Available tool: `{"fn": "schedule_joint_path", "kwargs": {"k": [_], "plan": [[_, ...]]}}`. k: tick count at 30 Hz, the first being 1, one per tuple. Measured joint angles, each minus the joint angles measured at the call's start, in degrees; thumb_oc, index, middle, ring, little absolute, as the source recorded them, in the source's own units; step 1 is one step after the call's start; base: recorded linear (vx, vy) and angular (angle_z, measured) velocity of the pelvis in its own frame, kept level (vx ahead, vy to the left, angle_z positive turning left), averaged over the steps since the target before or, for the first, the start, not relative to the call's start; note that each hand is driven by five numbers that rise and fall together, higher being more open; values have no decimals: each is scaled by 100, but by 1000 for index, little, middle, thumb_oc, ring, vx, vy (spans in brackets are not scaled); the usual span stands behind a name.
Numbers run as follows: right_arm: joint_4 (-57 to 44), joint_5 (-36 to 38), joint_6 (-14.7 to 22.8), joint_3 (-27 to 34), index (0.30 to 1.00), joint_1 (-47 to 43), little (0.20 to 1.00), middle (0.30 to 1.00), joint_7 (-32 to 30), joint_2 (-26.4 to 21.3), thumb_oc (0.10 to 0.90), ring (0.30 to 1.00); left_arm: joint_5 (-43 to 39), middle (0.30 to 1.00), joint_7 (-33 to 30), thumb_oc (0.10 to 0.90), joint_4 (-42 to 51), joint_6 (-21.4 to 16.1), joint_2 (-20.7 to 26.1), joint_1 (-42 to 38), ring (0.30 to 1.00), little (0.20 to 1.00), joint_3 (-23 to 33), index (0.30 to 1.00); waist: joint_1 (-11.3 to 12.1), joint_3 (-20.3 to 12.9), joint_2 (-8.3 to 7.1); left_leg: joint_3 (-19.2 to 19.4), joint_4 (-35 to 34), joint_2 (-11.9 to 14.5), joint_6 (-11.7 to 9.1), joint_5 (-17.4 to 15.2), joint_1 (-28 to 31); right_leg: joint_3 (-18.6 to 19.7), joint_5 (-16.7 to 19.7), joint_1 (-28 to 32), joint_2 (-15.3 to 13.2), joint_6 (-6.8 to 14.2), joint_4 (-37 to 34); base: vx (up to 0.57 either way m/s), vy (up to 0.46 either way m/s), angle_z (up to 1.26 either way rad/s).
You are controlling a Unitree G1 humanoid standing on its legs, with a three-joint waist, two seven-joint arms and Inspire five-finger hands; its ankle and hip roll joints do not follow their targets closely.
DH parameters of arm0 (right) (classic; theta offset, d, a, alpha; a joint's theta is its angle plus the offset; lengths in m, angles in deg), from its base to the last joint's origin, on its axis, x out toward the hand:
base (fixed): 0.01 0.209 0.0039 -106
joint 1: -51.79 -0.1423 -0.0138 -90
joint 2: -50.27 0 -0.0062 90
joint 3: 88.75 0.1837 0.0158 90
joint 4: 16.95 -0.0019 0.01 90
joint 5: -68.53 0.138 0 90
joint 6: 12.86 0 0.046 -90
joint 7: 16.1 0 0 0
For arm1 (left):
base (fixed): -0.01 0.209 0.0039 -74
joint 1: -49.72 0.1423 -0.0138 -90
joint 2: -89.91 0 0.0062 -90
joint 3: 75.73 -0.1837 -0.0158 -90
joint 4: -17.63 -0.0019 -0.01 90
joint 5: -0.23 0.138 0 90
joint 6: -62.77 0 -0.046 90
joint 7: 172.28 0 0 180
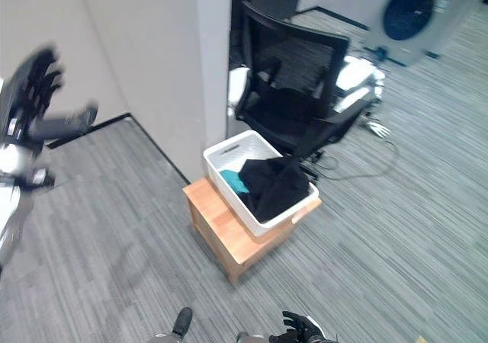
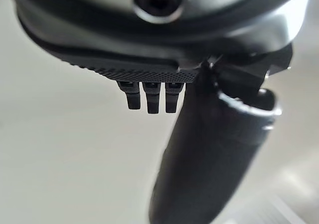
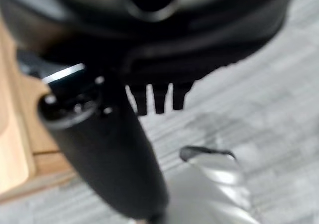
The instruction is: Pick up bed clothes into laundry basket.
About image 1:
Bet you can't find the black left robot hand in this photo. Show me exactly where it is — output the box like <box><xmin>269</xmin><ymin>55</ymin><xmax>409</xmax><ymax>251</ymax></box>
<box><xmin>0</xmin><ymin>43</ymin><xmax>100</xmax><ymax>154</ymax></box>

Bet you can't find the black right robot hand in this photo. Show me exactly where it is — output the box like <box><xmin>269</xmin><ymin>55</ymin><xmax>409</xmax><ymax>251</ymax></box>
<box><xmin>268</xmin><ymin>310</ymin><xmax>329</xmax><ymax>343</ymax></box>

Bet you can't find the white plastic laundry basket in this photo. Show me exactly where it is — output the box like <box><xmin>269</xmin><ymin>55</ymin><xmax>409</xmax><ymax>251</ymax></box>
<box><xmin>202</xmin><ymin>130</ymin><xmax>320</xmax><ymax>239</ymax></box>

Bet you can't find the dark left robot foot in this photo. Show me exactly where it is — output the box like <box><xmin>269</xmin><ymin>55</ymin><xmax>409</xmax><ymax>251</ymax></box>
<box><xmin>171</xmin><ymin>306</ymin><xmax>194</xmax><ymax>338</ymax></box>

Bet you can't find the small wooden stool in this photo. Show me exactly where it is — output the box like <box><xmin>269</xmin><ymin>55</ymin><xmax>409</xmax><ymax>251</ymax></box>
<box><xmin>182</xmin><ymin>176</ymin><xmax>323</xmax><ymax>284</ymax></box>

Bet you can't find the silver left robot leg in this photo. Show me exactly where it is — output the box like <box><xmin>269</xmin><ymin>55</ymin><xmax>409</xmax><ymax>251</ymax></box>
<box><xmin>146</xmin><ymin>332</ymin><xmax>181</xmax><ymax>343</ymax></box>

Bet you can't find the black garment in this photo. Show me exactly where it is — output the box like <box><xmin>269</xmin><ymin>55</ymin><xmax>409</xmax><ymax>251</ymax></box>
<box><xmin>236</xmin><ymin>157</ymin><xmax>311</xmax><ymax>224</ymax></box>

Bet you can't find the teal cloth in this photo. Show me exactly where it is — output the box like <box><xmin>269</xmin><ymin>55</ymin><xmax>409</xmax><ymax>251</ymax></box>
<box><xmin>220</xmin><ymin>168</ymin><xmax>249</xmax><ymax>194</ymax></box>

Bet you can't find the white power strip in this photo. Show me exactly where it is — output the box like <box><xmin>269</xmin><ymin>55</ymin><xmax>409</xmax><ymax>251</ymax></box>
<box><xmin>364</xmin><ymin>119</ymin><xmax>393</xmax><ymax>139</ymax></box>

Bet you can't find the black mesh office chair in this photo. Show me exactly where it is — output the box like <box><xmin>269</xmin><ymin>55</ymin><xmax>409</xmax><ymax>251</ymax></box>
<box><xmin>233</xmin><ymin>0</ymin><xmax>369</xmax><ymax>177</ymax></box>

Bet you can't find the silver front-load washing machine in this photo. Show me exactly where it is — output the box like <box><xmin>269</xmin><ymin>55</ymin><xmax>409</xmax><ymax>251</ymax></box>
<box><xmin>361</xmin><ymin>0</ymin><xmax>486</xmax><ymax>69</ymax></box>

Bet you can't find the black floor cable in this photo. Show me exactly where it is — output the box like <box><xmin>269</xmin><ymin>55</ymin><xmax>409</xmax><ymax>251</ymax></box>
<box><xmin>314</xmin><ymin>136</ymin><xmax>400</xmax><ymax>181</ymax></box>

